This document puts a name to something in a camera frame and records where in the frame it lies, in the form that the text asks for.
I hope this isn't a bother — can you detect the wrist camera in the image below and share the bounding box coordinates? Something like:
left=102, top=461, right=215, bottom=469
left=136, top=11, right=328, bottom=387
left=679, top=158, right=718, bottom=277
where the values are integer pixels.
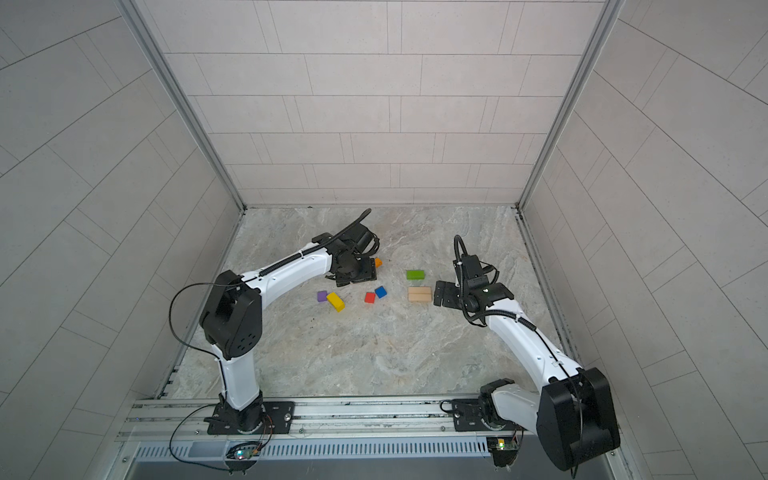
left=340, top=224, right=379, bottom=255
left=457, top=254, right=487, bottom=288

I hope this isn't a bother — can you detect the left green circuit board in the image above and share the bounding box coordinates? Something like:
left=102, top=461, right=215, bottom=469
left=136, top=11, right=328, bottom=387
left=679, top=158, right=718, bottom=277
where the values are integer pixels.
left=225, top=441, right=263, bottom=461

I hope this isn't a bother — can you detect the yellow wood block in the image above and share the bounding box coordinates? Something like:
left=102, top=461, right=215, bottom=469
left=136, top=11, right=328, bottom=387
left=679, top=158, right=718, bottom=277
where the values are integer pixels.
left=326, top=292, right=345, bottom=312

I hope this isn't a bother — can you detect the green wood block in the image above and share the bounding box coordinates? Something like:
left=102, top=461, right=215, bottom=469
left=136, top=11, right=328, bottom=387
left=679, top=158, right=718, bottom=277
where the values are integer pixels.
left=406, top=270, right=425, bottom=281

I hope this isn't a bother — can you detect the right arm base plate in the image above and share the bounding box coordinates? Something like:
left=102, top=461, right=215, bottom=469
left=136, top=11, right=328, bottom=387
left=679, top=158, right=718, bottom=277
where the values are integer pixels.
left=439, top=396, right=536, bottom=432

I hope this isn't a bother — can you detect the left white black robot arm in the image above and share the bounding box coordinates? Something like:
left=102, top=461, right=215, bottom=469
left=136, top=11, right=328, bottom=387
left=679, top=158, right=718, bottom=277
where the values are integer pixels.
left=199, top=237, right=379, bottom=434

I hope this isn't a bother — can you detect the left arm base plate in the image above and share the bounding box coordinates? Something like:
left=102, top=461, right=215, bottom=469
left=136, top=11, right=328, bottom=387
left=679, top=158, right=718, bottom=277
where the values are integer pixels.
left=204, top=401, right=295, bottom=435

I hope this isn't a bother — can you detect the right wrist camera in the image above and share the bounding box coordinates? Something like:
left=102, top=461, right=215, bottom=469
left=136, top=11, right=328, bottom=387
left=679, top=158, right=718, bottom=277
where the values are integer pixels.
left=457, top=254, right=487, bottom=288

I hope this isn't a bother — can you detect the aluminium mounting rail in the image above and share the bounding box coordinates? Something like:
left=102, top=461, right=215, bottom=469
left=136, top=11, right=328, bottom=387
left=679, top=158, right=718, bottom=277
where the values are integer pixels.
left=116, top=392, right=622, bottom=442

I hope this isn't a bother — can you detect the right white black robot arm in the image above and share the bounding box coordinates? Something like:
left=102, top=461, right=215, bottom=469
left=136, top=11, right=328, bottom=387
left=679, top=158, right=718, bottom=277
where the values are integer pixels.
left=434, top=281, right=620, bottom=472

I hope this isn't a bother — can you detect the left black cable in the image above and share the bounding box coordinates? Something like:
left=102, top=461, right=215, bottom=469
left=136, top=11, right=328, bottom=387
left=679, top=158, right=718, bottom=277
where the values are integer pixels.
left=167, top=281, right=223, bottom=361

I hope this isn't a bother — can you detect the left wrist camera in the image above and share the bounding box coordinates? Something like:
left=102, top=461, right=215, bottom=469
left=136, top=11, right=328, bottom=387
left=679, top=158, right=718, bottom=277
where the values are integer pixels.
left=340, top=224, right=379, bottom=255

